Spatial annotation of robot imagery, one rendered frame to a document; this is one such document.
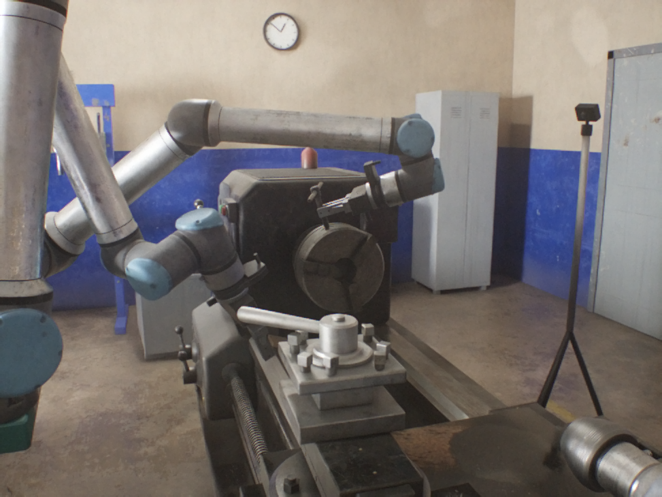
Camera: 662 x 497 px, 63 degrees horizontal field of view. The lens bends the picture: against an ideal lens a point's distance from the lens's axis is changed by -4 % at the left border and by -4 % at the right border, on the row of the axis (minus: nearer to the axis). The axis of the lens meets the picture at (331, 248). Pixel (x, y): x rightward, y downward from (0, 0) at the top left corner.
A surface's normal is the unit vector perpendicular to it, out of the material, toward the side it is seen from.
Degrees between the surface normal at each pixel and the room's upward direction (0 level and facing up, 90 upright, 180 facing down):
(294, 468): 0
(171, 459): 0
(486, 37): 90
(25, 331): 95
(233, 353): 90
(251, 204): 90
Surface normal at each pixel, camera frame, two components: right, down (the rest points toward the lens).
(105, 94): 0.30, 0.19
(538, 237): -0.95, 0.06
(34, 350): 0.72, 0.22
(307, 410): 0.00, -0.98
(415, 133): 0.04, 0.21
